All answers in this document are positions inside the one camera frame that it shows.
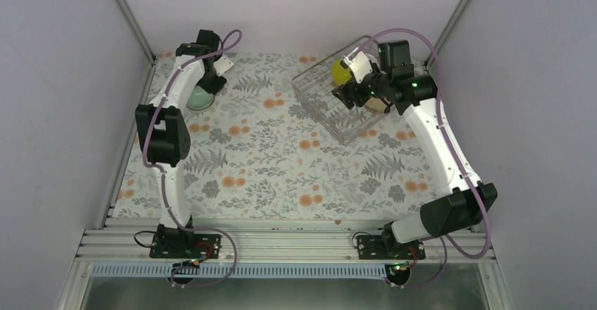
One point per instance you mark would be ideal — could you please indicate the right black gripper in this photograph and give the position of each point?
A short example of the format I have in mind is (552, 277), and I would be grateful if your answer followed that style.
(348, 93)

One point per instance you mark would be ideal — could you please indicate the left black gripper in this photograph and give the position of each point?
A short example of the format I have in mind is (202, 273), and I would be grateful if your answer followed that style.
(215, 88)

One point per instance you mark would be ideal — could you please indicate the yellow bowl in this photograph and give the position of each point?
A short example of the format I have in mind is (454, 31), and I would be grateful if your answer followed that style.
(340, 75)

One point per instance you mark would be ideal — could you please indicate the pale green pink-base bowl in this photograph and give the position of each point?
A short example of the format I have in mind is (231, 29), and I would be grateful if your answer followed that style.
(200, 99)

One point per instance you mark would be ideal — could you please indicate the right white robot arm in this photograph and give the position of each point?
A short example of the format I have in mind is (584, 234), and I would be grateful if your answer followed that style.
(463, 199)

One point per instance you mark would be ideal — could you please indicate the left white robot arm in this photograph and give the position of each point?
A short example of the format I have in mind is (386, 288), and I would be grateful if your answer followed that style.
(195, 80)

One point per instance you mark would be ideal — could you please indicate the beige bowl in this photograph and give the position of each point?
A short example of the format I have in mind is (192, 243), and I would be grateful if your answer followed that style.
(377, 105)

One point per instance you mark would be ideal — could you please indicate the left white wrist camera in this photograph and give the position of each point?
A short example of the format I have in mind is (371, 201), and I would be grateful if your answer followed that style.
(222, 65)

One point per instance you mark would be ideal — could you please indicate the wire dish rack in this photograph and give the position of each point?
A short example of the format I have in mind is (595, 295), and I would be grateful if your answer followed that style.
(313, 87)

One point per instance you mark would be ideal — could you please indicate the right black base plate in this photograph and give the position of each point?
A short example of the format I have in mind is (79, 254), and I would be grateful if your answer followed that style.
(375, 247)

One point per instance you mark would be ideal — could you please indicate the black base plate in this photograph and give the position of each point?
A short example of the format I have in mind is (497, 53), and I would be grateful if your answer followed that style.
(185, 246)
(375, 247)

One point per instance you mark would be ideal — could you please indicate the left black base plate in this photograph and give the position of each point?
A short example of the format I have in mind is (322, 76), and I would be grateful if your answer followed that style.
(185, 246)

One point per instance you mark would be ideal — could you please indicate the aluminium mounting rail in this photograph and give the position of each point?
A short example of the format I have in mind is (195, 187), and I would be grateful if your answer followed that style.
(242, 245)

